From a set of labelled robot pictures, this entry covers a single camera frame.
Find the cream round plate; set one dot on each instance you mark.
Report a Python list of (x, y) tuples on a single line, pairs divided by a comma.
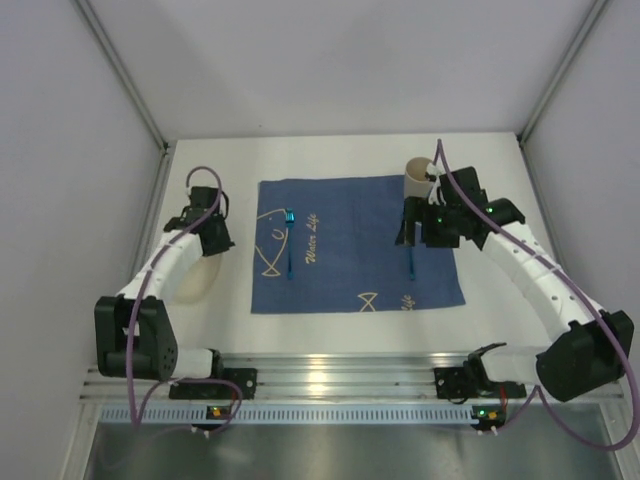
[(198, 280)]

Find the right aluminium corner post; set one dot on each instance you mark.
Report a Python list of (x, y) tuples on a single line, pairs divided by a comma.
[(588, 23)]

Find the blue fish placemat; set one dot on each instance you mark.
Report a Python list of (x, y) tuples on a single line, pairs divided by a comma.
[(344, 255)]

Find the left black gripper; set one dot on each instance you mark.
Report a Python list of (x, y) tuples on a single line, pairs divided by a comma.
[(186, 218)]

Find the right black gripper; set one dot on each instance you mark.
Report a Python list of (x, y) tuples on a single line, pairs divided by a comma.
[(414, 220)]

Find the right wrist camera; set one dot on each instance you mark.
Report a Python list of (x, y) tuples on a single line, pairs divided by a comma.
[(434, 174)]

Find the blue metallic fork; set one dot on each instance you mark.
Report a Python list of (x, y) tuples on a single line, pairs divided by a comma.
[(290, 223)]

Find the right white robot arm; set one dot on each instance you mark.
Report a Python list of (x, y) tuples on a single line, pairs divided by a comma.
[(580, 358)]

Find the beige cup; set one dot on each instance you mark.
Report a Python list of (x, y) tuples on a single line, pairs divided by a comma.
[(416, 182)]

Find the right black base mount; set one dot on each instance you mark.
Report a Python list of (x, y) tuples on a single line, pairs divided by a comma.
[(455, 385)]

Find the slotted grey cable duct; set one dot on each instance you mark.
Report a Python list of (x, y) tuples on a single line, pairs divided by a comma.
[(325, 414)]

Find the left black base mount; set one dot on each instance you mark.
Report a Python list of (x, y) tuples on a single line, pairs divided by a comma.
[(245, 379)]

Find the left aluminium corner post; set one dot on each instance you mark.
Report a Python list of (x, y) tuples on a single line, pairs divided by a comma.
[(100, 34)]

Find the aluminium rail frame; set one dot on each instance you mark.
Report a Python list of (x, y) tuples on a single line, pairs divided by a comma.
[(332, 378)]

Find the blue metallic spoon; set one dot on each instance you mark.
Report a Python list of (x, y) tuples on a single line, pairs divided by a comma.
[(411, 263)]

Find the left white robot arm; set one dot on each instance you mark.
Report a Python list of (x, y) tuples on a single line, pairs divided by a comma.
[(134, 334)]

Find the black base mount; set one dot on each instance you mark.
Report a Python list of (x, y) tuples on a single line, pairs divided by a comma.
[(455, 385), (245, 379)]

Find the aluminium corner post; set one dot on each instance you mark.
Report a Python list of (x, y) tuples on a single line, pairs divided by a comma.
[(588, 23), (100, 34)]

